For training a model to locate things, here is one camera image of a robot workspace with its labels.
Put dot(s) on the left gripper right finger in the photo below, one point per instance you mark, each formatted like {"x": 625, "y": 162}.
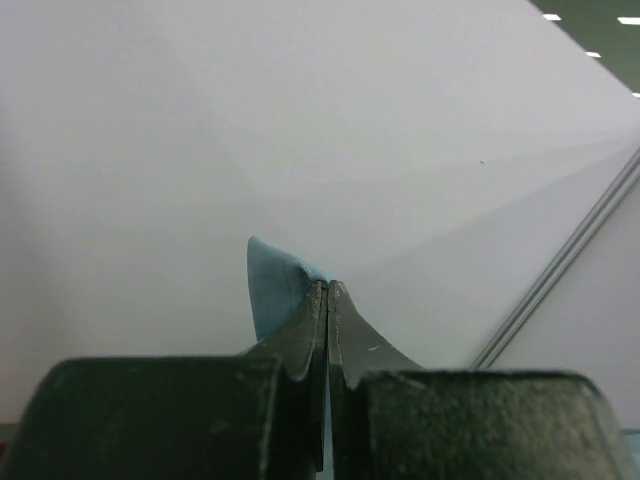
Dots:
{"x": 394, "y": 419}

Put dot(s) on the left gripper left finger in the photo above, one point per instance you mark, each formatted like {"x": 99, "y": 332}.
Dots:
{"x": 255, "y": 415}

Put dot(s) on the blue t shirt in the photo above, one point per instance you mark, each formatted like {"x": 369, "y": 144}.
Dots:
{"x": 277, "y": 283}

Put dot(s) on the right aluminium corner post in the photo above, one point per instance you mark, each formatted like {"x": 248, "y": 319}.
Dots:
{"x": 598, "y": 215}

